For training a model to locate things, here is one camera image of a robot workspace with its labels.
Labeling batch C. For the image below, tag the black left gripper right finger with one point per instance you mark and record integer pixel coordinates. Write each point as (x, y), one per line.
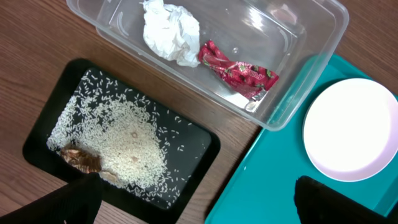
(317, 203)

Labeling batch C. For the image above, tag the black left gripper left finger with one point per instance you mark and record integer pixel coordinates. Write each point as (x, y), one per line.
(77, 202)

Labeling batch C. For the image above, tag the brown food piece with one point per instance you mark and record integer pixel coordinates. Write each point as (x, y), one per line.
(81, 160)

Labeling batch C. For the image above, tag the pink plate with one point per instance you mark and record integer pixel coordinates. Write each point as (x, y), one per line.
(350, 130)

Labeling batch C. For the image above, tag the rice pile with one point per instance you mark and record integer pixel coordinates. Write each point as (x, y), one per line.
(120, 132)

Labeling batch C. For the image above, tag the red snack wrapper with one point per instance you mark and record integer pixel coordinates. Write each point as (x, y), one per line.
(251, 81)

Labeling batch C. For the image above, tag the white tissue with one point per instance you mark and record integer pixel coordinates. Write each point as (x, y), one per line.
(171, 32)

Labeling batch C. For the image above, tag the teal plastic tray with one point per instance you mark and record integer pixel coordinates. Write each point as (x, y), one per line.
(262, 188)

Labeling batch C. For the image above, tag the black tray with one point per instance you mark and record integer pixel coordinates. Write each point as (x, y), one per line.
(189, 148)

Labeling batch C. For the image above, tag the clear plastic bin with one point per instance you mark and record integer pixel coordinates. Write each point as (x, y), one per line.
(294, 38)

